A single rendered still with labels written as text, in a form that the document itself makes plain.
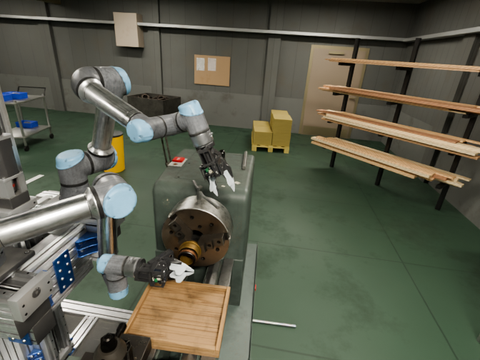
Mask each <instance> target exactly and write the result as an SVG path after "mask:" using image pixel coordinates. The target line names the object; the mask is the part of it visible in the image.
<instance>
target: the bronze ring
mask: <svg viewBox="0 0 480 360"><path fill-rule="evenodd" d="M200 255H201V248H200V246H199V245H198V243H197V242H195V241H185V242H184V243H182V244H181V246H180V249H179V255H178V260H179V261H182V262H183V263H185V264H186V265H188V266H189V267H190V266H193V265H194V264H195V263H196V261H197V260H198V258H199V257H200Z"/></svg>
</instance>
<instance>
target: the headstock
mask: <svg viewBox="0 0 480 360"><path fill-rule="evenodd" d="M177 157H183V158H185V159H187V160H186V161H185V162H184V164H183V165H182V166H168V167H167V168H166V169H165V170H164V172H163V173H162V174H161V176H160V177H159V178H158V179H157V180H156V181H155V183H154V186H153V203H154V223H155V234H156V248H157V249H158V250H161V251H166V250H167V249H166V247H165V246H164V243H163V241H162V237H161V230H162V226H163V224H164V222H165V220H166V218H167V217H168V215H169V214H170V213H171V210H172V209H173V208H174V206H175V205H176V204H177V203H178V202H179V201H181V200H182V199H185V198H186V197H189V196H196V195H197V189H196V187H195V186H194V183H193V182H192V181H193V180H194V181H195V182H196V183H197V185H198V186H202V193H203V195H204V196H207V197H210V198H212V199H215V200H217V201H218V202H220V203H221V204H222V205H224V206H225V207H226V209H227V210H228V211H229V213H230V214H231V217H232V220H233V225H234V228H233V232H232V236H231V242H230V245H229V250H228V251H227V253H226V255H225V256H224V258H228V259H243V258H244V252H245V247H246V237H247V231H248V226H249V216H250V211H251V196H252V188H253V180H254V164H255V157H254V156H253V155H248V154H247V160H246V169H244V170H243V169H242V164H243V159H244V155H243V154H233V153H225V159H226V162H227V163H228V164H229V166H230V167H231V170H232V173H233V177H234V182H236V181H237V182H239V183H240V184H235V191H232V189H231V187H230V186H229V185H228V184H227V181H226V179H225V178H224V177H223V175H221V176H218V177H216V184H217V189H218V190H219V195H218V196H217V195H216V194H215V193H214V192H210V189H209V182H208V181H207V180H204V178H203V176H202V173H201V171H200V168H199V167H200V166H201V164H202V162H201V159H200V157H199V154H198V152H197V151H196V150H194V149H183V150H182V151H181V152H180V153H179V155H178V156H177ZM222 185H223V186H225V187H223V186H222ZM167 199H168V200H167ZM164 200H165V201H164ZM169 208H170V209H169ZM239 223H240V224H239ZM237 224H238V225H237ZM237 227H238V228H237ZM240 234H241V235H240ZM237 235H238V236H237ZM235 238H236V239H235ZM234 240H235V241H234ZM237 242H238V243H237Z"/></svg>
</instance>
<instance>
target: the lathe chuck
mask: <svg viewBox="0 0 480 360"><path fill-rule="evenodd" d="M195 203H197V199H189V200H186V201H183V202H181V203H179V204H177V205H176V206H175V207H174V208H173V209H172V210H171V213H170V214H169V215H168V217H167V218H166V220H165V222H164V224H163V226H162V230H161V237H162V241H163V243H164V246H165V247H166V249H171V250H172V251H174V258H176V259H178V255H179V249H180V246H181V245H180V244H179V243H178V241H179V239H178V238H177V237H176V236H175V235H174V234H175V233H176V232H175V231H174V230H173V229H172V228H171V227H170V226H169V223H170V222H171V219H170V218H169V217H170V216H171V215H172V214H173V213H175V214H176V215H177V216H178V217H179V218H180V219H181V220H182V221H183V222H184V223H185V224H186V225H187V226H188V227H189V228H190V229H191V230H197V231H200V232H201V233H202V234H220V233H229V240H225V243H224V246H214V248H213V249H208V250H206V253H201V255H200V257H199V258H198V260H197V261H196V263H195V264H194V266H209V265H212V264H215V263H216V262H218V261H220V260H221V259H223V258H224V256H225V255H226V253H227V251H228V250H229V245H230V242H231V236H232V225H231V221H230V218H229V217H228V215H227V214H226V212H225V211H224V210H223V209H222V208H221V207H220V209H216V208H215V207H214V206H212V205H211V204H210V203H209V202H208V201H207V200H203V199H202V200H201V203H202V205H201V206H197V205H195ZM199 239H200V236H198V235H196V234H194V233H193V234H192V237H191V239H190V240H193V241H197V242H199Z"/></svg>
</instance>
